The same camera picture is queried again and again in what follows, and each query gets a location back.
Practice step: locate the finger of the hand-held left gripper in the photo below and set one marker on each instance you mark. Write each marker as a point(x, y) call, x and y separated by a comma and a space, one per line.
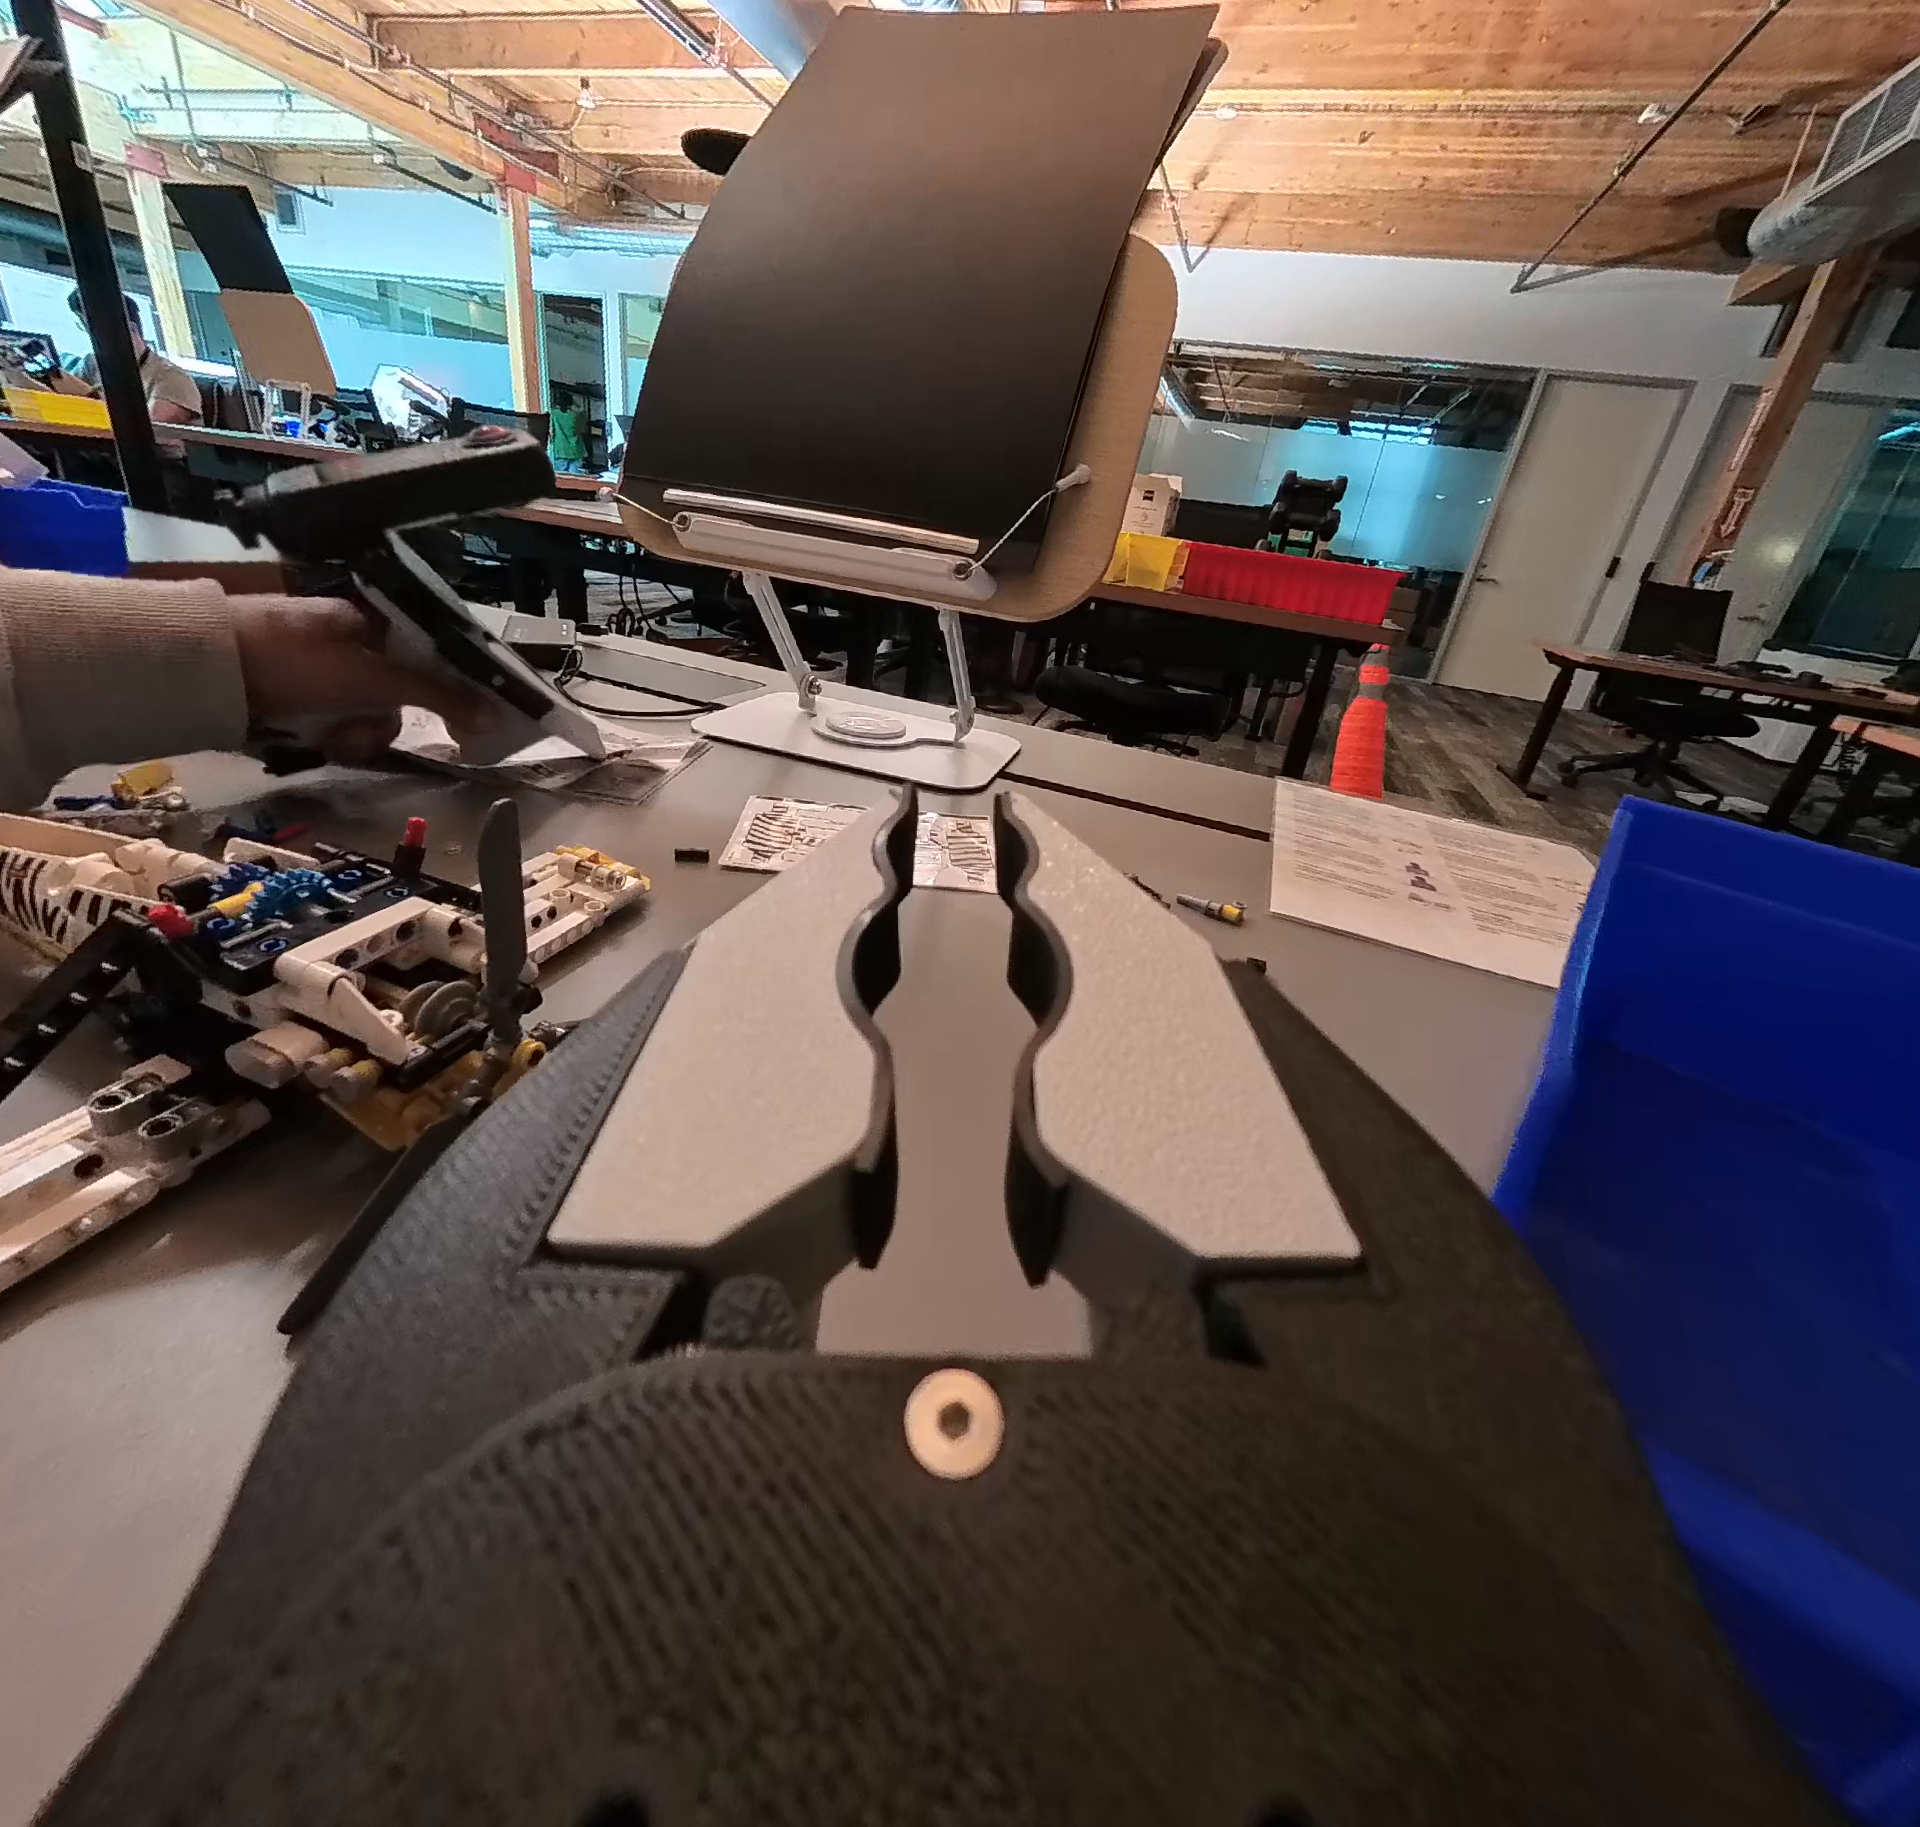
point(480, 659)

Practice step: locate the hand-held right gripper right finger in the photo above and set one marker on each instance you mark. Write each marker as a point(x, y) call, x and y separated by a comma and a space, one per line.
point(1184, 1109)

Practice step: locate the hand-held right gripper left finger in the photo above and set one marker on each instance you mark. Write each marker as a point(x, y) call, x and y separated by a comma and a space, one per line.
point(734, 1079)

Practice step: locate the lego instruction booklet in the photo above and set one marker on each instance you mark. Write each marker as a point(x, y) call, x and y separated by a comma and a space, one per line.
point(645, 771)

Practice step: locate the zebra striped lego airplane model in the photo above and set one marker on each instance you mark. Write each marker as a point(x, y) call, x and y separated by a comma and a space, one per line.
point(375, 943)

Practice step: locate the person's left forearm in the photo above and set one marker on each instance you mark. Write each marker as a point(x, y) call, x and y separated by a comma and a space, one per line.
point(104, 673)

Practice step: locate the yellow tipped lego axle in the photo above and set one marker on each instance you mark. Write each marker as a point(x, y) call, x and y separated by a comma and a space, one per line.
point(1209, 907)

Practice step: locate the yellow lego piece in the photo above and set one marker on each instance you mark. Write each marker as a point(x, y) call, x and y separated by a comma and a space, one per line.
point(146, 781)

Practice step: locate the person's left hand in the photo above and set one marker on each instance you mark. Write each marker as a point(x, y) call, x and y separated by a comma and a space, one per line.
point(331, 673)

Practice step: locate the white power adapter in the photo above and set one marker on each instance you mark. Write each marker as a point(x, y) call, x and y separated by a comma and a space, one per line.
point(540, 631)

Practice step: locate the zebra sticker sheet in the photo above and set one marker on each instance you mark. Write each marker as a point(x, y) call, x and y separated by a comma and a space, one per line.
point(781, 845)

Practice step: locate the printed paper sheet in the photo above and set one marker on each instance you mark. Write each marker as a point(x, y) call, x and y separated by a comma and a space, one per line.
point(1425, 883)

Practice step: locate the labelled blue plastic bin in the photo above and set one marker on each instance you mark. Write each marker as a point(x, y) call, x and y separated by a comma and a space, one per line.
point(60, 531)

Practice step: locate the orange traffic cone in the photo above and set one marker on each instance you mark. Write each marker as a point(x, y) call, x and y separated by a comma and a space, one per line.
point(1363, 733)

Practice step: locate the red plastic bin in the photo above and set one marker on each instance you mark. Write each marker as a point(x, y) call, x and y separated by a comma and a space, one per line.
point(1291, 583)

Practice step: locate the yellow plastic bin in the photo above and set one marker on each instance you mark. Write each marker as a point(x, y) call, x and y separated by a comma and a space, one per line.
point(1140, 561)

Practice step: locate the black office chair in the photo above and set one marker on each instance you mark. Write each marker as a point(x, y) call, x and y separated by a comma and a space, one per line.
point(1665, 703)

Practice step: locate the brown desk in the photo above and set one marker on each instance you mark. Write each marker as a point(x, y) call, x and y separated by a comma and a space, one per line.
point(1724, 665)

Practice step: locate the white door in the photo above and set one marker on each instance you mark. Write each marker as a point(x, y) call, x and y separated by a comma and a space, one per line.
point(1575, 523)

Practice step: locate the black shelf post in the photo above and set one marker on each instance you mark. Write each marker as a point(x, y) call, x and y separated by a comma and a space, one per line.
point(82, 207)

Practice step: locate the wall air conditioner unit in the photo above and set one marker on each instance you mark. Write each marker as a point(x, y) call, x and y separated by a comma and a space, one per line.
point(1844, 163)

